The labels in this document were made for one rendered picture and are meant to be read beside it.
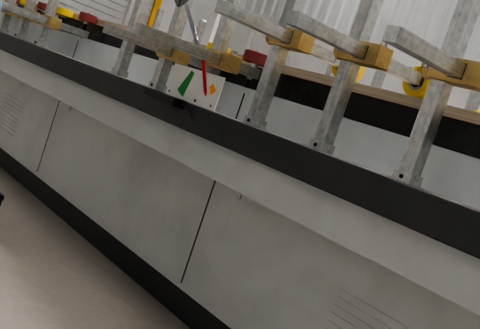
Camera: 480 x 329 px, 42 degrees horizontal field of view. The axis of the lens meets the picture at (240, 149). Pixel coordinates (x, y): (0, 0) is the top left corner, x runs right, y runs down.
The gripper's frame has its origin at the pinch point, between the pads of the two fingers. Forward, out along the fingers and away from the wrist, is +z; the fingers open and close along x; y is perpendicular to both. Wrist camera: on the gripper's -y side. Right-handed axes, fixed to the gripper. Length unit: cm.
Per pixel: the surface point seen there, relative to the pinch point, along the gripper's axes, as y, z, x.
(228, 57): 4.6, 10.0, 17.2
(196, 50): 5.5, 11.3, 7.7
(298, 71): 1.2, 6.7, 39.9
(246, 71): -2.4, 11.7, 25.9
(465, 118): 53, 8, 63
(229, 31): -2.7, 2.4, 17.1
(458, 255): 79, 35, 53
